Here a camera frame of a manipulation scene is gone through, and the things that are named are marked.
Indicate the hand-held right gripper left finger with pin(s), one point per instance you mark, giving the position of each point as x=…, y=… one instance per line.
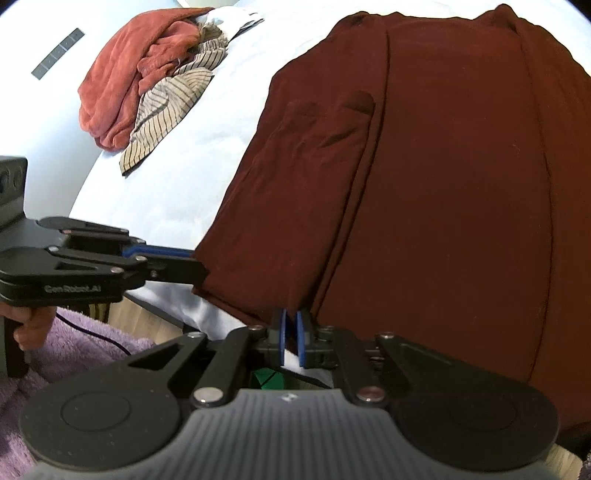
x=281, y=337

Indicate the grey wall vent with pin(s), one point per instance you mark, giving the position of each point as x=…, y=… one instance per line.
x=57, y=53

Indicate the green object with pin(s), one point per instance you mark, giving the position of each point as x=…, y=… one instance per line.
x=267, y=381

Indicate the person's left hand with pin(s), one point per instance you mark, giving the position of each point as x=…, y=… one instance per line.
x=32, y=327

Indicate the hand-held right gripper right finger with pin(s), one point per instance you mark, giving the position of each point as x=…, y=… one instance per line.
x=302, y=337

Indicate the white garment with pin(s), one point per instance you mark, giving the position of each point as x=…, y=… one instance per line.
x=231, y=23

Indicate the orange-red garment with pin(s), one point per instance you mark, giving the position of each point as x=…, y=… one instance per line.
x=120, y=78

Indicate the purple fleece clothing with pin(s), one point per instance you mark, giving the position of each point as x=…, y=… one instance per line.
x=69, y=369

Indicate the beige striped garment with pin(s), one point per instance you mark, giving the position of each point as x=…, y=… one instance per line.
x=171, y=101

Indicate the dark red shirt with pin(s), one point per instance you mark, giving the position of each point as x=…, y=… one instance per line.
x=438, y=207

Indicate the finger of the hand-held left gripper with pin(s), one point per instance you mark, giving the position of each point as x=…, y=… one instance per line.
x=175, y=272
x=161, y=250

